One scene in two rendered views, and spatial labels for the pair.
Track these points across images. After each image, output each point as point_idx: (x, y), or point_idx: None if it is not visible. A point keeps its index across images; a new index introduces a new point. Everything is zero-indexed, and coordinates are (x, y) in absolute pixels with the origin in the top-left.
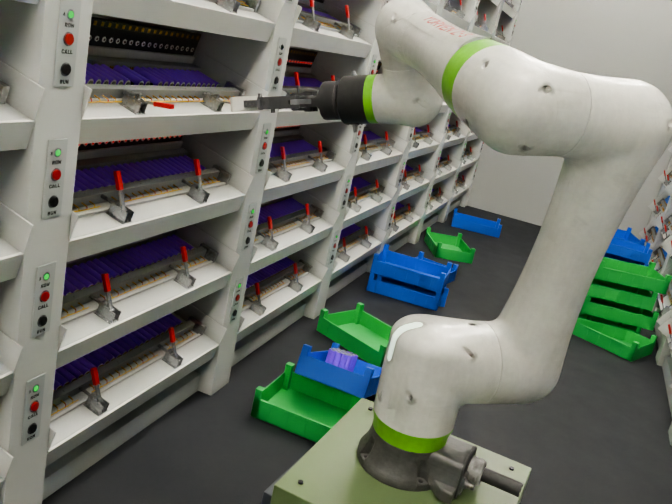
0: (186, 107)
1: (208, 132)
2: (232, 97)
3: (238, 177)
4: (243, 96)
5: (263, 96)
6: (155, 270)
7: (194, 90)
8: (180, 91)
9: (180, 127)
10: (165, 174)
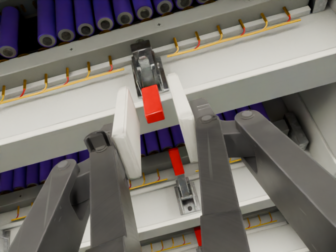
0: (53, 103)
1: (144, 133)
2: (117, 92)
3: (319, 150)
4: (116, 105)
5: (178, 110)
6: (168, 237)
7: (96, 48)
8: (44, 66)
9: (21, 156)
10: (154, 148)
